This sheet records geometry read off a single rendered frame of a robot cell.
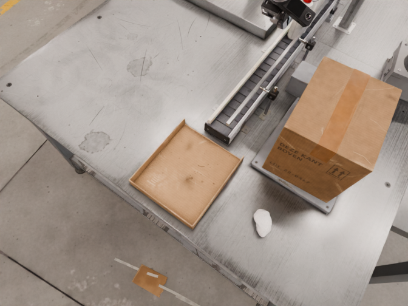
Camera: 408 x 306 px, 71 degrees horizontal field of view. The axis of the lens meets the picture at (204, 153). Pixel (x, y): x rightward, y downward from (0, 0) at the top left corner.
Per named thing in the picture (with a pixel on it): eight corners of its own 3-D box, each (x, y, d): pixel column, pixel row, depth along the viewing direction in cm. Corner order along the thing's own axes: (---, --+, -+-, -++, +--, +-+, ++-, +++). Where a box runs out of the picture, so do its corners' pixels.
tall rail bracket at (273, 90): (254, 104, 113) (263, 76, 98) (269, 113, 111) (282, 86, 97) (249, 110, 112) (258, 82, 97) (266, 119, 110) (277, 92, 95)
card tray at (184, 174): (184, 123, 108) (184, 117, 104) (242, 160, 102) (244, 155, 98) (130, 184, 96) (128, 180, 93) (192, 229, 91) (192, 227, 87)
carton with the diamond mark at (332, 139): (295, 107, 111) (324, 54, 87) (354, 136, 106) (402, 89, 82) (261, 167, 99) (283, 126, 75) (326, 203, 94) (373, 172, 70)
